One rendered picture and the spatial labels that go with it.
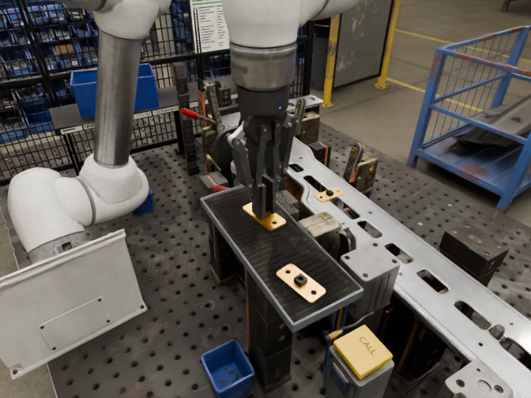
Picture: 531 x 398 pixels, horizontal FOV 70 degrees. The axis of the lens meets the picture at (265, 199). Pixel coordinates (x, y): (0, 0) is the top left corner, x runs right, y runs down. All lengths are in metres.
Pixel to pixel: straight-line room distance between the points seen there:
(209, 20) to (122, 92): 0.86
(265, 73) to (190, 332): 0.83
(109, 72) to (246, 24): 0.63
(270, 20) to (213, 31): 1.39
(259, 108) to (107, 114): 0.65
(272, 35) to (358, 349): 0.44
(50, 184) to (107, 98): 0.29
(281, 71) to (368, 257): 0.42
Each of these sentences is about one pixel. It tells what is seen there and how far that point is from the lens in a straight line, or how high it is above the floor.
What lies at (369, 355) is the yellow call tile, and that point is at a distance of 0.59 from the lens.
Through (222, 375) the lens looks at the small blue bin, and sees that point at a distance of 1.09.
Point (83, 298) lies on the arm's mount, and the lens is 1.13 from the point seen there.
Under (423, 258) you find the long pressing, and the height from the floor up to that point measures 1.00.
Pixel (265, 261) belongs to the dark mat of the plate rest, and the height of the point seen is 1.16.
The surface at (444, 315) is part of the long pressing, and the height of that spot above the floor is 1.00.
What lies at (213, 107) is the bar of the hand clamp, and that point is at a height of 1.14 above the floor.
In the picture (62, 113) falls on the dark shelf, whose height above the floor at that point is 1.03.
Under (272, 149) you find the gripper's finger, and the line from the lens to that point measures 0.61.
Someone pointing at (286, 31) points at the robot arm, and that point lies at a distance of 0.51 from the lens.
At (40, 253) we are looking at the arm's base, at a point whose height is 0.94.
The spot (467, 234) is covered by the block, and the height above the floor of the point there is 1.03.
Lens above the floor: 1.65
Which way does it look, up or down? 36 degrees down
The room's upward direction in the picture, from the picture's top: straight up
